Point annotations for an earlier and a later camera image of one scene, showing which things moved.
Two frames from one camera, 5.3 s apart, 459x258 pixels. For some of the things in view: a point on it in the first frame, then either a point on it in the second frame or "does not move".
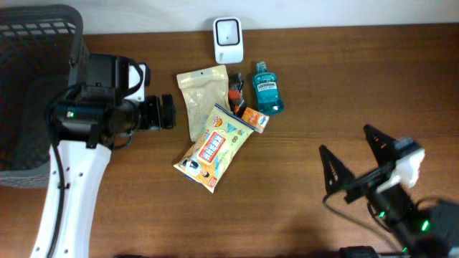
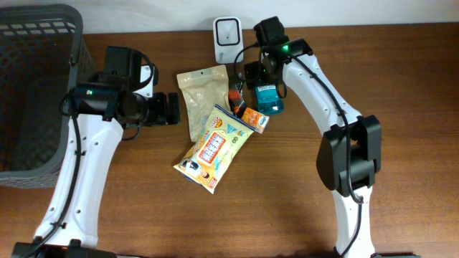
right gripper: [368, 179] to [254, 72]
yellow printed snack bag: [208, 160] does not move
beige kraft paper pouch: [204, 88] does not move
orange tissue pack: [255, 120] does not move
